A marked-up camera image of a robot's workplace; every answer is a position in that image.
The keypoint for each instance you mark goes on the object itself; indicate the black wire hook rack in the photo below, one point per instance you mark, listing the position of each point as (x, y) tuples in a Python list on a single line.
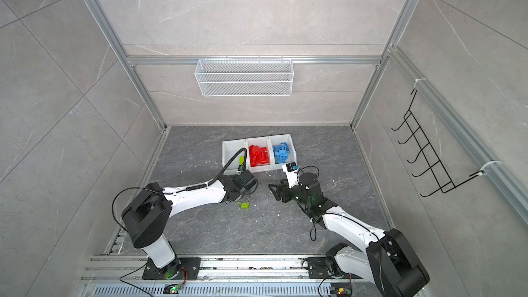
[(426, 152)]

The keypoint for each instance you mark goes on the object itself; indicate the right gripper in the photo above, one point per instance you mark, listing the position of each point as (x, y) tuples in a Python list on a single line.
[(282, 189)]

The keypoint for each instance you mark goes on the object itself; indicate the blue lego brick top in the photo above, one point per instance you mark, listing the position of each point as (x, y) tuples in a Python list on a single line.
[(281, 152)]

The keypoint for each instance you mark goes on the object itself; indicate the aluminium rail frame front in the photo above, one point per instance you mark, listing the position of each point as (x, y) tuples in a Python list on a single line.
[(219, 275)]

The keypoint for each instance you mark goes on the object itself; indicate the red arch lego piece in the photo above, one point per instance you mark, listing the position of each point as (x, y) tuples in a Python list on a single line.
[(259, 156)]

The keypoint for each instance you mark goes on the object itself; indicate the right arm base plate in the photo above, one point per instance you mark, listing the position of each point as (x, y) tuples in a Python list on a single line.
[(321, 267)]

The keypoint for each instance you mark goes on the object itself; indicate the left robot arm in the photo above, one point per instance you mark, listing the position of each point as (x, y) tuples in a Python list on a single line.
[(146, 216)]

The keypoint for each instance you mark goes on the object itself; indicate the white three-compartment bin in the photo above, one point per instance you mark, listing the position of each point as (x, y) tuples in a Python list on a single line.
[(230, 148)]

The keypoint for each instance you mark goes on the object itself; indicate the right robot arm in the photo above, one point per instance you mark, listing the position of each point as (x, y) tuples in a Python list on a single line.
[(383, 257)]

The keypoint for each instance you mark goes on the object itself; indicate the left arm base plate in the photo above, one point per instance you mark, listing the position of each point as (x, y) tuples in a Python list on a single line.
[(171, 268)]

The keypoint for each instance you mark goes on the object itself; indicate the white wire mesh basket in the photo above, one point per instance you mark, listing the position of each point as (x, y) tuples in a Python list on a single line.
[(245, 77)]

